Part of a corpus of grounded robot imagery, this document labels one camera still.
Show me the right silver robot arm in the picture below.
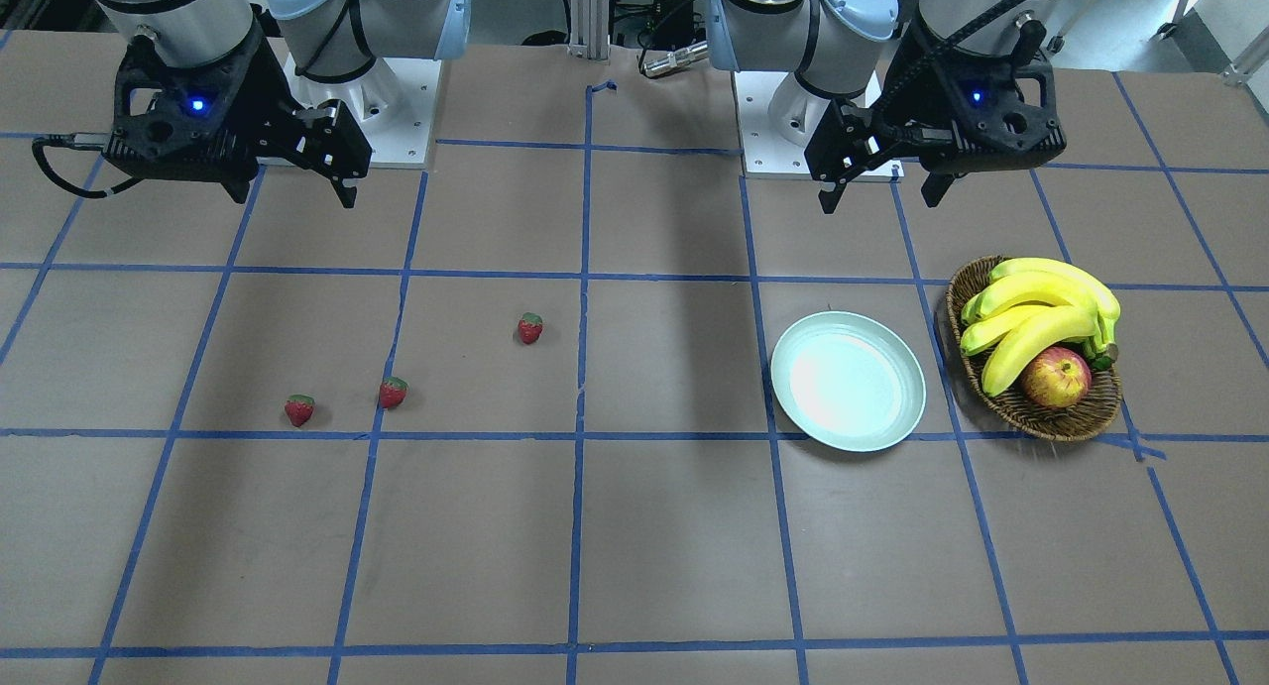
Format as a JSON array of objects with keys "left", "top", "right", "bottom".
[{"left": 58, "top": 0, "right": 471, "bottom": 209}]

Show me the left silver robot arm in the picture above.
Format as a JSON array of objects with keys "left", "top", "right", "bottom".
[{"left": 704, "top": 0, "right": 1067, "bottom": 214}]

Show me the brown wicker basket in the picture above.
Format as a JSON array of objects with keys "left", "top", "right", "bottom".
[{"left": 935, "top": 255, "right": 1123, "bottom": 441}]

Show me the red yellow apple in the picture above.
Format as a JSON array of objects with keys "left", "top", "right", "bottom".
[{"left": 1018, "top": 346, "right": 1093, "bottom": 408}]

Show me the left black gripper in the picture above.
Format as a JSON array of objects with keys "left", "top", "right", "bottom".
[{"left": 805, "top": 18, "right": 1067, "bottom": 214}]

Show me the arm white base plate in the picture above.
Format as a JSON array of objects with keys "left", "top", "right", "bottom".
[
  {"left": 283, "top": 55, "right": 445, "bottom": 170},
  {"left": 733, "top": 71, "right": 829, "bottom": 180}
]

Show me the aluminium frame post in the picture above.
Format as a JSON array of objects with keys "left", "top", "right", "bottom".
[{"left": 565, "top": 0, "right": 612, "bottom": 63}]

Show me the yellow banana bunch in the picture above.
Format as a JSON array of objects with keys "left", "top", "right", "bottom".
[{"left": 958, "top": 258, "right": 1122, "bottom": 398}]

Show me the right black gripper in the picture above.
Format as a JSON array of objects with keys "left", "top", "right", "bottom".
[{"left": 103, "top": 22, "right": 372, "bottom": 209}]

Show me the light green plate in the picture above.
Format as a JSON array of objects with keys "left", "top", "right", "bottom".
[{"left": 770, "top": 310, "right": 926, "bottom": 453}]

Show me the red strawberry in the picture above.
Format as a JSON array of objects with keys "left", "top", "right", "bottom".
[
  {"left": 378, "top": 375, "right": 409, "bottom": 410},
  {"left": 283, "top": 395, "right": 313, "bottom": 427},
  {"left": 516, "top": 313, "right": 544, "bottom": 345}
]

